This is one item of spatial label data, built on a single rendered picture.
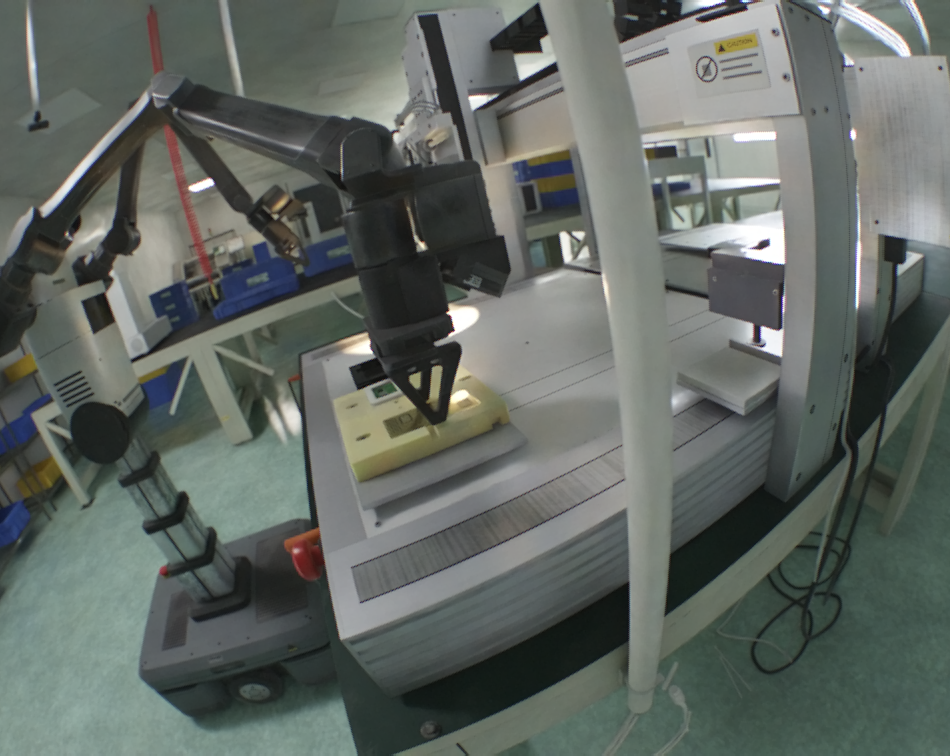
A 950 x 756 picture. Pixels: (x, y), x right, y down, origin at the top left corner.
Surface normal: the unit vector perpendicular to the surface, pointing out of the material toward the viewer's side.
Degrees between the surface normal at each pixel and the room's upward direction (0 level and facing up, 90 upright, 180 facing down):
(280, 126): 57
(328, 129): 52
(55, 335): 90
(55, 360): 90
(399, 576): 0
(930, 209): 90
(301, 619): 0
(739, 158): 90
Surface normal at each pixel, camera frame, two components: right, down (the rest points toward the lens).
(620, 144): 0.00, 0.43
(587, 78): -0.48, 0.48
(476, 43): 0.38, 0.31
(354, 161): -0.14, -0.17
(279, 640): 0.11, -0.41
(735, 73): -0.90, 0.34
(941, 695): -0.22, -0.89
